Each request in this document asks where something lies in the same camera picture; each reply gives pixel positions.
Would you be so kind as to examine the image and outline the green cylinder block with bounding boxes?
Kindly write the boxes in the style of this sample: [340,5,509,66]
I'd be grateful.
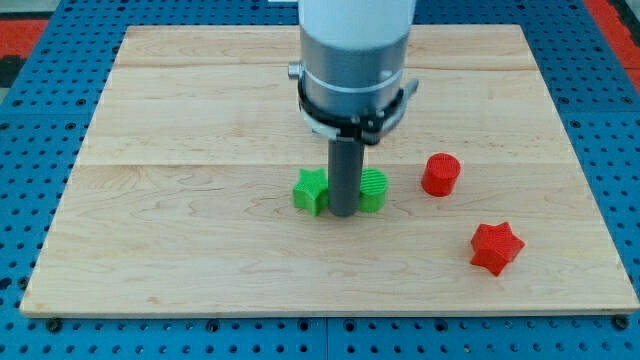
[358,168,388,213]

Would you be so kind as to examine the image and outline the light wooden board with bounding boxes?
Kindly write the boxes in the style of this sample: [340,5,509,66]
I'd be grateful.
[20,25,639,318]

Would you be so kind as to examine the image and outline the red star block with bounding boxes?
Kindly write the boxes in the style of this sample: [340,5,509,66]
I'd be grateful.
[470,222,526,276]

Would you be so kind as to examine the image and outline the red cylinder block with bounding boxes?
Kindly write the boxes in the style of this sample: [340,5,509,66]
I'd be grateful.
[421,153,462,197]

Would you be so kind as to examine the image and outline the green star block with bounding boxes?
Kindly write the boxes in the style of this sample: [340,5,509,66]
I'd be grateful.
[292,168,328,217]

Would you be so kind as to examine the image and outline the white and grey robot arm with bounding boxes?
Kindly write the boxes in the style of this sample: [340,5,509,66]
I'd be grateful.
[289,0,418,145]

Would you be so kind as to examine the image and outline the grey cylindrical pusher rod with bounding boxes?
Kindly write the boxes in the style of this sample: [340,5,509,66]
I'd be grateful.
[328,141,364,217]

